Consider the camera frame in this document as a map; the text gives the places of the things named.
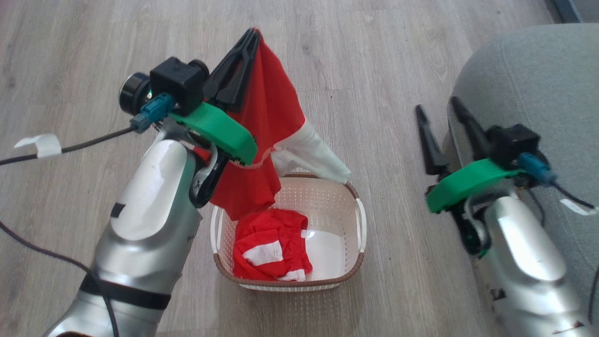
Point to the grey fabric sofa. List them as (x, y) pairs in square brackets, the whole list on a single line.
[(538, 75)]

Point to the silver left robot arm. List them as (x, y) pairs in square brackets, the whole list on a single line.
[(149, 224)]

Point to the blue right camera connector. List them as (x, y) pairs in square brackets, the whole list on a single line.
[(538, 167)]

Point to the cream laundry basket brown rim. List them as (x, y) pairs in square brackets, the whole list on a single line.
[(332, 210)]

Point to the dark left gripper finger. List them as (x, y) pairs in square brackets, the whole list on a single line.
[(229, 65), (239, 79)]

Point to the red garment with white sleeve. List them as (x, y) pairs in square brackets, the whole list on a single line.
[(271, 107)]

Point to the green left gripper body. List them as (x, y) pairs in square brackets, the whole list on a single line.
[(215, 127)]

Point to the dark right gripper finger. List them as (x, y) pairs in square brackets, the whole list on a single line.
[(470, 124), (431, 145)]

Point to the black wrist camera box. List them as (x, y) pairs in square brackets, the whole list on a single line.
[(512, 142), (180, 82)]

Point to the blue left camera connector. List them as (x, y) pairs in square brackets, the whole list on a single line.
[(152, 112)]

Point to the dark grey background furniture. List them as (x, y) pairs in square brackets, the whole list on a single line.
[(573, 9)]

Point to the red garment with white stripes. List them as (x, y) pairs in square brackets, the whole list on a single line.
[(262, 234)]

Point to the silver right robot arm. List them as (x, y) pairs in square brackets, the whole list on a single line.
[(524, 262)]

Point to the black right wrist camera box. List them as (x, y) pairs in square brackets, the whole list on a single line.
[(512, 142)]

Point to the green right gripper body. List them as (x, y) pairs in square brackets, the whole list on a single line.
[(468, 183)]

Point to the blue camera connector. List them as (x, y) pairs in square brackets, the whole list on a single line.
[(152, 112), (538, 167)]

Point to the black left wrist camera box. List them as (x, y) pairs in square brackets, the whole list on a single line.
[(180, 82)]

